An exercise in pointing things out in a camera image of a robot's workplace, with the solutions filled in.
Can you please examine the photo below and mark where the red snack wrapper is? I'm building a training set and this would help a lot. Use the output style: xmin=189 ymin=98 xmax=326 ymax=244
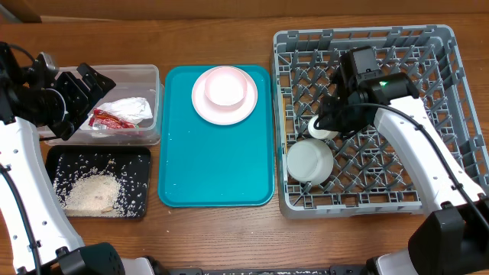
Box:
xmin=89 ymin=109 xmax=137 ymax=130

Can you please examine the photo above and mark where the pale green cup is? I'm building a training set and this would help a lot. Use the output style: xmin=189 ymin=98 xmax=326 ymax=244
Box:
xmin=307 ymin=115 xmax=338 ymax=140

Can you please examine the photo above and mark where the white napkin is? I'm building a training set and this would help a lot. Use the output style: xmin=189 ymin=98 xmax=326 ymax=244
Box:
xmin=98 ymin=97 xmax=153 ymax=125

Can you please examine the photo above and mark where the grey bowl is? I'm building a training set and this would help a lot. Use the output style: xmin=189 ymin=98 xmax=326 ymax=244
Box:
xmin=287 ymin=139 xmax=334 ymax=185

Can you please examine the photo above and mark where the white rice pile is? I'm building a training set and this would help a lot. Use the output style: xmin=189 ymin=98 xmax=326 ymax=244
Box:
xmin=52 ymin=154 xmax=150 ymax=218

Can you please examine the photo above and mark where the pink bowl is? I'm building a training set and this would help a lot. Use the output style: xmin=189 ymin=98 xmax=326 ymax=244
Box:
xmin=204 ymin=66 xmax=248 ymax=110

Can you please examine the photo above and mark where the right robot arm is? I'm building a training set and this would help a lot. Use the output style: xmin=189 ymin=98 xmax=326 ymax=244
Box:
xmin=313 ymin=46 xmax=488 ymax=274

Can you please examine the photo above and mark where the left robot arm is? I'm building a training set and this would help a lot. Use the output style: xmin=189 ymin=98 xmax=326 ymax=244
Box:
xmin=1 ymin=42 xmax=166 ymax=274

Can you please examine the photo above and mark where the clear plastic waste bin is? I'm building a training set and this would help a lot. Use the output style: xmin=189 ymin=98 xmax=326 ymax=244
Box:
xmin=38 ymin=64 xmax=164 ymax=146

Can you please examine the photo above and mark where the grey dishwasher rack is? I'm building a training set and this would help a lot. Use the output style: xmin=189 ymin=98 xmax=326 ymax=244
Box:
xmin=272 ymin=25 xmax=488 ymax=218

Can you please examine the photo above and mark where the wooden chopstick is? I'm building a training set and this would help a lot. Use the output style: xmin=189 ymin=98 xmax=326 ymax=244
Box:
xmin=281 ymin=95 xmax=288 ymax=155

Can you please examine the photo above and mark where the black plastic tray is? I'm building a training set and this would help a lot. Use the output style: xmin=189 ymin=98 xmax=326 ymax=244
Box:
xmin=44 ymin=144 xmax=152 ymax=219

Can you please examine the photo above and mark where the white round plate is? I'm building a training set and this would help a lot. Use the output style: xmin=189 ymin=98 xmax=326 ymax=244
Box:
xmin=191 ymin=66 xmax=258 ymax=125

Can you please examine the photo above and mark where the teal serving tray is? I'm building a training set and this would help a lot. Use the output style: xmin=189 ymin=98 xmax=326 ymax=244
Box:
xmin=157 ymin=65 xmax=275 ymax=208

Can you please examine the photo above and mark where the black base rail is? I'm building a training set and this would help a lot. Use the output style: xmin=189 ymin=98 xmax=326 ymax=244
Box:
xmin=168 ymin=264 xmax=364 ymax=275

